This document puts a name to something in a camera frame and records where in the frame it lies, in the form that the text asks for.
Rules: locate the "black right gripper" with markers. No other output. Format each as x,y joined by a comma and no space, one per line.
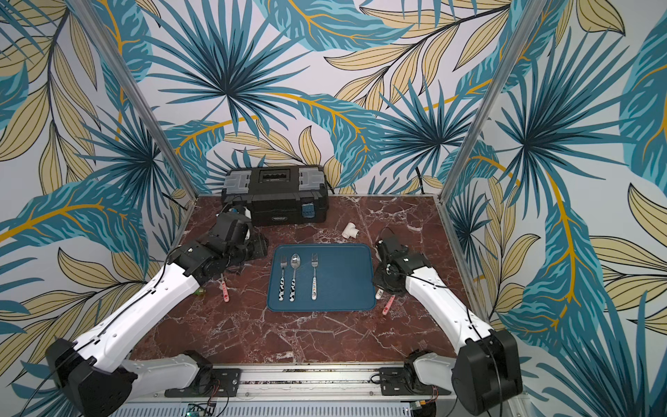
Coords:
384,281

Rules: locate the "right aluminium corner post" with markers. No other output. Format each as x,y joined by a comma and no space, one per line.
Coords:
516,43

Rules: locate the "cow pattern handle fork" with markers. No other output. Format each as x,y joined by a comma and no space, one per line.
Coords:
283,264

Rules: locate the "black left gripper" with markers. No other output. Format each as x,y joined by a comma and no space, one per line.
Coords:
260,248

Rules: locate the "white PVC pipe fitting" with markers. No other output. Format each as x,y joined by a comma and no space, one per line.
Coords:
350,231

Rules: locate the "aluminium front rail frame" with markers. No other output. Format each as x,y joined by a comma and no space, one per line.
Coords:
332,389

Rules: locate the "left aluminium corner post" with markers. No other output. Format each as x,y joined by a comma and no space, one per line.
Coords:
104,43

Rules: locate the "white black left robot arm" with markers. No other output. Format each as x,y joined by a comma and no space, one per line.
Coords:
94,371

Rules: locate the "teal rectangular tray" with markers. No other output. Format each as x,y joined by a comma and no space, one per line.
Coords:
344,278

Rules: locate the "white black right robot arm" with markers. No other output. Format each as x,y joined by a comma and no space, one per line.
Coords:
486,371

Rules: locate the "black plastic toolbox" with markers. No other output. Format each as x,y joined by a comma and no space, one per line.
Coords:
280,195

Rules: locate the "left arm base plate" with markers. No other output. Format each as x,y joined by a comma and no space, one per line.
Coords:
219,383

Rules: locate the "cow pattern handle spoon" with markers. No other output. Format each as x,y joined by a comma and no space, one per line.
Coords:
295,262

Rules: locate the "aluminium corner post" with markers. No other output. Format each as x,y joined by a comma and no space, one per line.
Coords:
516,43
104,43

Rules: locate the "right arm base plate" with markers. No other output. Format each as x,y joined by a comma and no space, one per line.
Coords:
400,381

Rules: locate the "white cartoon handle fork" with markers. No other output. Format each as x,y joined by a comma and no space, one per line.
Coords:
314,264

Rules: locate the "pink strawberry handle spoon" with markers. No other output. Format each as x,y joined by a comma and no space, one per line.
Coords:
223,287

